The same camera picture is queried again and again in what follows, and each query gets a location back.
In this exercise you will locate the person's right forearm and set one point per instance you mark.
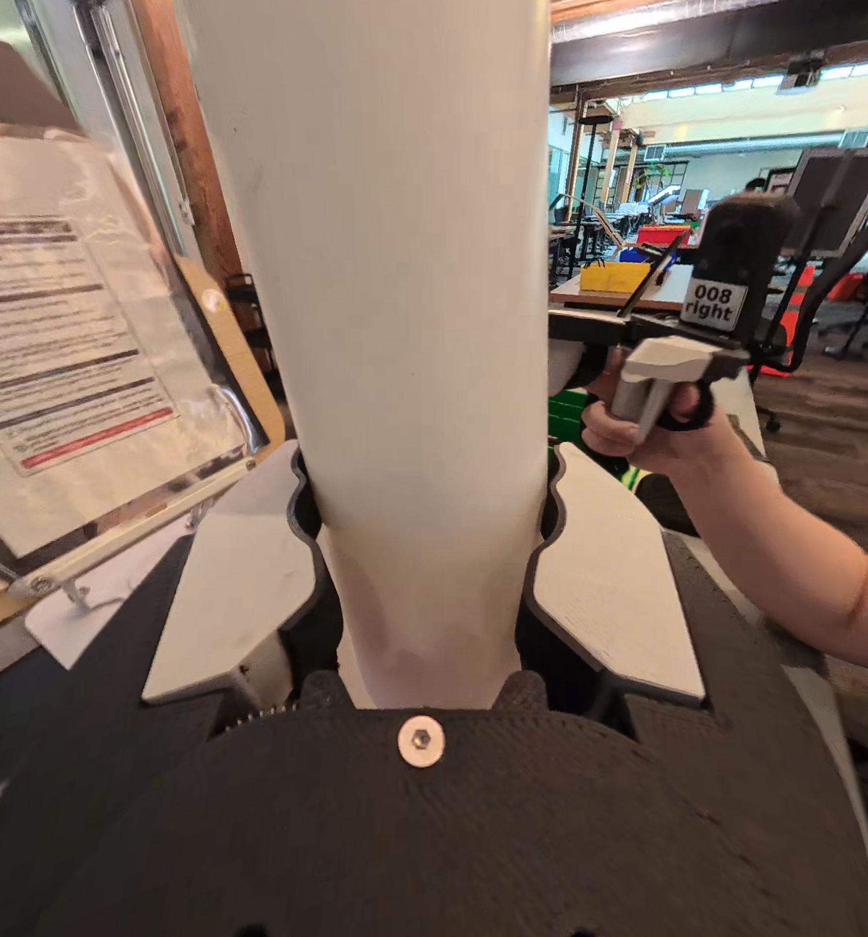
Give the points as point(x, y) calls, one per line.
point(807, 571)

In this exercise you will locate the white plastic water bottle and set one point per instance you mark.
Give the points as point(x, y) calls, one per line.
point(404, 293)

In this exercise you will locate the white top neighbouring desk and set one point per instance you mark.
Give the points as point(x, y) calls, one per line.
point(668, 296)

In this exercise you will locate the blue storage bin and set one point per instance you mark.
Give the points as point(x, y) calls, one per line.
point(639, 255)

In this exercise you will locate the black utility cart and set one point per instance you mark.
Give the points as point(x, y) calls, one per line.
point(247, 322)

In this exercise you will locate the grey board on stand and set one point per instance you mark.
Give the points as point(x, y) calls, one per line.
point(829, 205)

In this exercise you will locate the ceiling projector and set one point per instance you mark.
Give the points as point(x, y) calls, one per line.
point(801, 73)

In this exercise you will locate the yellow plastic bin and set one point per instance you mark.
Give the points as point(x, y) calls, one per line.
point(613, 278)

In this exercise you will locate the yellow smiley sticker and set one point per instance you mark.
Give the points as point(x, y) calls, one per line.
point(213, 300)

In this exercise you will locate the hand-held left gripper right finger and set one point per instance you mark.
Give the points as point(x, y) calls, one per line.
point(609, 585)

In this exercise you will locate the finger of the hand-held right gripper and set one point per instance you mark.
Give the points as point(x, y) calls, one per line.
point(562, 362)

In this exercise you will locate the red plastic bin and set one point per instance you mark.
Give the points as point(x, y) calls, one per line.
point(660, 236)

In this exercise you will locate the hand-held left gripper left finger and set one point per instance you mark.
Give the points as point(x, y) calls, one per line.
point(236, 585)

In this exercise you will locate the green plastic bin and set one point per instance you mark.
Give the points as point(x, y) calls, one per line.
point(565, 421)

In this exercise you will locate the person's right hand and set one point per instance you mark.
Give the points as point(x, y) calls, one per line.
point(668, 454)

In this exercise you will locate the black framed marker sign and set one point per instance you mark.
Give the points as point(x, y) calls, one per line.
point(646, 282)

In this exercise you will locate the acrylic sign stand wooden board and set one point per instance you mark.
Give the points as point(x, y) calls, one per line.
point(75, 329)

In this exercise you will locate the wooden post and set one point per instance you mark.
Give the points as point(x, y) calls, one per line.
point(185, 146)

